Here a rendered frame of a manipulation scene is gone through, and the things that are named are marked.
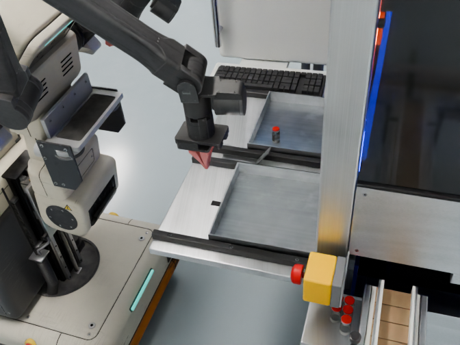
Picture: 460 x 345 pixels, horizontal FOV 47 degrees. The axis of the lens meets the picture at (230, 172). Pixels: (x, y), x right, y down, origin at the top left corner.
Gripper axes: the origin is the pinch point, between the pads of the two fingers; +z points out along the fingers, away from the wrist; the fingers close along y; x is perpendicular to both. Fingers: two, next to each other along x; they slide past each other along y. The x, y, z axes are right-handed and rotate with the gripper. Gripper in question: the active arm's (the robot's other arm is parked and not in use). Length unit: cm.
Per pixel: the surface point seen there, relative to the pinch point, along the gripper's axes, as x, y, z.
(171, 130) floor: 135, -81, 106
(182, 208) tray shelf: 3.5, -10.4, 20.0
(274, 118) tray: 44.8, 3.8, 20.1
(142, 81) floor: 179, -119, 105
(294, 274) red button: -19.1, 23.7, 7.7
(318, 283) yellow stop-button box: -21.3, 28.8, 6.0
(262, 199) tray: 11.0, 8.9, 20.2
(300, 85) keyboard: 74, 6, 27
